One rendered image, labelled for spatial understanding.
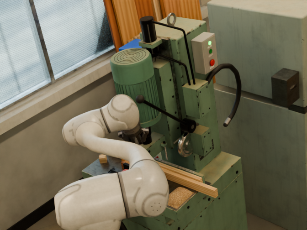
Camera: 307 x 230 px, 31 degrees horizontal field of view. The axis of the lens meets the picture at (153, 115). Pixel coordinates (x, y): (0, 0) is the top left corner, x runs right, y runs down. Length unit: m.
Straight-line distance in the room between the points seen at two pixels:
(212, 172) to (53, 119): 1.44
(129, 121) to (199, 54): 0.57
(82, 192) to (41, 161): 2.34
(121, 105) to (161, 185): 0.54
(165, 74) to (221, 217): 0.82
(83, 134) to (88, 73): 1.87
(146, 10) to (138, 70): 1.77
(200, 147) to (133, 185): 1.07
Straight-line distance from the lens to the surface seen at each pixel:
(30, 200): 3.93
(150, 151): 2.53
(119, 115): 2.01
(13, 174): 3.77
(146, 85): 2.33
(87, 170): 2.76
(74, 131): 2.04
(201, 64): 2.49
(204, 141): 2.55
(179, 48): 2.41
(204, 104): 2.50
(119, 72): 2.29
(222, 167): 2.78
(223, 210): 2.84
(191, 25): 2.51
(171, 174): 2.54
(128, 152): 1.77
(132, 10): 3.88
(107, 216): 1.55
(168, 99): 2.48
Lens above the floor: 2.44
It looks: 30 degrees down
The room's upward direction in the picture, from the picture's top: 10 degrees counter-clockwise
